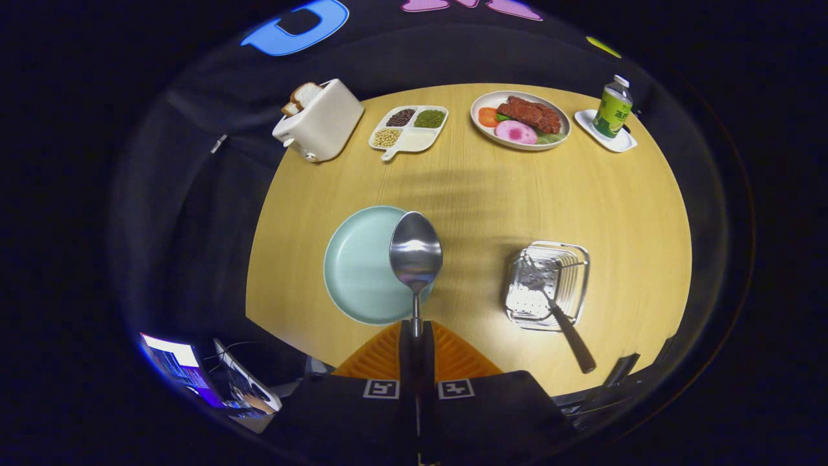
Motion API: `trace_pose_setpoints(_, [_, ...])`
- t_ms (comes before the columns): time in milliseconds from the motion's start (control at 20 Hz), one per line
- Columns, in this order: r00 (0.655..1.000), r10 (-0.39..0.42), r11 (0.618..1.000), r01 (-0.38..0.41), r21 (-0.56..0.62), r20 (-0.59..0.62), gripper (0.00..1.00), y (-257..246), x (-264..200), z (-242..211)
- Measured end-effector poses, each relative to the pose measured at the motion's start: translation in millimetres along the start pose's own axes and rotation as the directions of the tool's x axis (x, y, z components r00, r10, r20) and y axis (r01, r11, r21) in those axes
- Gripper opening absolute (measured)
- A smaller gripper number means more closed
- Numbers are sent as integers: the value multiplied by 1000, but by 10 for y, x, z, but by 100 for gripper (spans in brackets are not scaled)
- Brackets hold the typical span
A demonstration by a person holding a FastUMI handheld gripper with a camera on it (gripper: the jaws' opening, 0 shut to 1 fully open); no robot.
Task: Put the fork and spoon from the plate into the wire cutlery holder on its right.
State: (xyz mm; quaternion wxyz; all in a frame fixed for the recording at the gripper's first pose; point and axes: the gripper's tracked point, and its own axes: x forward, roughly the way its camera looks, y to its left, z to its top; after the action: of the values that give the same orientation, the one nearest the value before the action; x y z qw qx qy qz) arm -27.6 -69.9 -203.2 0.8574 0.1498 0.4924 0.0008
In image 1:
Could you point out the pink radish slice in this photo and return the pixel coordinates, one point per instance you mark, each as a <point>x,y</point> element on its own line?
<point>516,132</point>

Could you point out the open laptop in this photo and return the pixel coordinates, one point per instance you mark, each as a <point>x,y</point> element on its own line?
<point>249,388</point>

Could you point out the black block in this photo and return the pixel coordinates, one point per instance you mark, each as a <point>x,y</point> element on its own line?
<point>622,369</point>

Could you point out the white oval plate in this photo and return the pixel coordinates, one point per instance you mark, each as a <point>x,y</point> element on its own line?
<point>484,134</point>

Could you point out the green lettuce leaf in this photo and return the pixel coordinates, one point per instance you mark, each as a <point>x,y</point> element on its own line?
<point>550,138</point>

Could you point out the metal drainer basket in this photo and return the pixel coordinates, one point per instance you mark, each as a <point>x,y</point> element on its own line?
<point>569,272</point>

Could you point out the white toaster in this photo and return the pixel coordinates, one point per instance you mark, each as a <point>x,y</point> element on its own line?
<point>326,123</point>

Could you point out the green drink bottle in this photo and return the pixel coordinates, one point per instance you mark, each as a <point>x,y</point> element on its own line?
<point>611,110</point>

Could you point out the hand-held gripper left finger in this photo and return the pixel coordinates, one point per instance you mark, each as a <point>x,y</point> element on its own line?
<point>405,362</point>

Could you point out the dark beans heap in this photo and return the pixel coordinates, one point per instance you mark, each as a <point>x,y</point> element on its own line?
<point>400,117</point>

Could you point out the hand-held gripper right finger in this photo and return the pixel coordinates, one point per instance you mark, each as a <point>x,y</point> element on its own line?
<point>428,362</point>

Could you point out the white coaster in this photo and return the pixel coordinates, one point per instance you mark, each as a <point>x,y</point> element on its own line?
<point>621,144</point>

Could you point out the yellow beans heap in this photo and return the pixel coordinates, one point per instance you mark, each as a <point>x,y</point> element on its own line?
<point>387,137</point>

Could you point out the small bread slice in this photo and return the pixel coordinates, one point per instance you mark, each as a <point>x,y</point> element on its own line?
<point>289,109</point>

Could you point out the metal spoon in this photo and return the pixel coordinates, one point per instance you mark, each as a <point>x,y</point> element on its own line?
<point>416,252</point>

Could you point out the brown steak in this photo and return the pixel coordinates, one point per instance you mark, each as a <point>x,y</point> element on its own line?
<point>530,113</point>

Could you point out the light green plate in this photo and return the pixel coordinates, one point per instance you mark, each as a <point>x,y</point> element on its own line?
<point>356,272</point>

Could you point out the green beans heap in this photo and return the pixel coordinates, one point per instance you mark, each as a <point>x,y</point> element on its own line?
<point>429,118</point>

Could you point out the large bread slice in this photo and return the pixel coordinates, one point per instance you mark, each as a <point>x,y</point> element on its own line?
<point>307,94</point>

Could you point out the red tomato slice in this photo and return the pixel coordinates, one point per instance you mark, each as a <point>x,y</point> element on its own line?
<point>487,117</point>

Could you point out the lit computer monitor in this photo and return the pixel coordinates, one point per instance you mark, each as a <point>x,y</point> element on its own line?
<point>174,359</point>

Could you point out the white clip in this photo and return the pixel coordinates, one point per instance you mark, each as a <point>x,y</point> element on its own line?
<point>218,144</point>

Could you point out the white divided tray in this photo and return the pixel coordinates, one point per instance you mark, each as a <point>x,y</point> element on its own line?
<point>417,139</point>

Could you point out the metal fork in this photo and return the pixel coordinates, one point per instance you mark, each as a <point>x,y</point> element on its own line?
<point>576,343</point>

